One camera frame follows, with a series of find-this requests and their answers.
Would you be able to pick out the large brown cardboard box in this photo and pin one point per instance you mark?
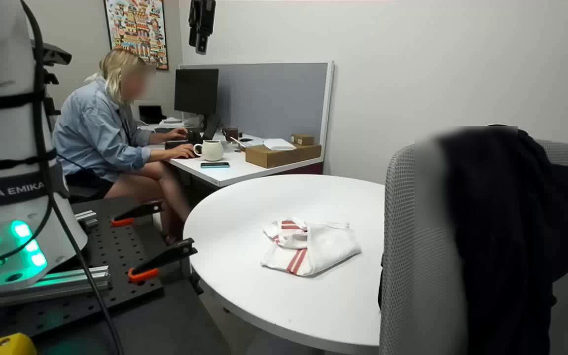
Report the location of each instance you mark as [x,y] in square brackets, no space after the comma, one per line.
[270,159]

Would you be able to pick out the grey office chair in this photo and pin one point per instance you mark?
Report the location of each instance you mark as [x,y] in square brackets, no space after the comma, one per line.
[423,309]

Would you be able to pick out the small brown cardboard box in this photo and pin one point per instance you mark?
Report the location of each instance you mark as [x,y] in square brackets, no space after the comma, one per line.
[303,139]

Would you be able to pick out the turquoise smartphone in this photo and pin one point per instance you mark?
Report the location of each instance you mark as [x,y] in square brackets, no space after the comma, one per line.
[214,165]

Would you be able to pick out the round white table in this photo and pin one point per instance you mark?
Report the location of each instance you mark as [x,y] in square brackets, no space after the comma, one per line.
[335,311]

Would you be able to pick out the orange black clamp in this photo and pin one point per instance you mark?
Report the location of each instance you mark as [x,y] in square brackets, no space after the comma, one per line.
[134,214]
[151,270]

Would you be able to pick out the blonde woman in denim shirt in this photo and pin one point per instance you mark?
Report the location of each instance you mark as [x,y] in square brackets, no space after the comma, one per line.
[102,149]

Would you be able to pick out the white desk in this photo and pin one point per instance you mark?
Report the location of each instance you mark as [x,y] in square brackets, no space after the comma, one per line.
[311,161]

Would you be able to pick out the yellow object at corner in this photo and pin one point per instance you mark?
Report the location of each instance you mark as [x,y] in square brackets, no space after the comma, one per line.
[17,344]

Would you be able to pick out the black perforated mounting board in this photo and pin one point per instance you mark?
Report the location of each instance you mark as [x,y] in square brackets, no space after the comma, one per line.
[68,297]

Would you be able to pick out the colourful wall poster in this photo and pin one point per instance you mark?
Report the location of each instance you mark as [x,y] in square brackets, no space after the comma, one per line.
[139,27]

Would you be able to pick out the grey desk partition panel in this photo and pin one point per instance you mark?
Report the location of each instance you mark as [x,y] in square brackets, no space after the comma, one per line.
[272,100]

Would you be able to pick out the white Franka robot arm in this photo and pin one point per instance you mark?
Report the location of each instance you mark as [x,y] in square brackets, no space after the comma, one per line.
[39,228]

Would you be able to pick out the white coffee mug on desk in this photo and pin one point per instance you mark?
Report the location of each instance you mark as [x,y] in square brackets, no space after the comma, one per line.
[210,151]

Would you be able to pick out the black t-shirt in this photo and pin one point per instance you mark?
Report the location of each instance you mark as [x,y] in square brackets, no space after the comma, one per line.
[510,210]

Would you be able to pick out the black garment hanging on wall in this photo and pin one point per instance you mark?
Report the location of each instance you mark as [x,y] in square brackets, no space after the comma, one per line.
[203,19]

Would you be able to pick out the black computer monitor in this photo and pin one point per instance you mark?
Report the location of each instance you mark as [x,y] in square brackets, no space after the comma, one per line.
[197,94]

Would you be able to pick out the near orange black clamp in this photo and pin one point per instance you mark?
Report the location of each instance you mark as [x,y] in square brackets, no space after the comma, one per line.
[151,270]

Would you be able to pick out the far orange black clamp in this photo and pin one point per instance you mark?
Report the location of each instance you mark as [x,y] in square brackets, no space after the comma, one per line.
[134,214]

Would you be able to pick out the white red striped towel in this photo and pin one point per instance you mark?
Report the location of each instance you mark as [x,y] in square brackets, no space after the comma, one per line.
[309,250]

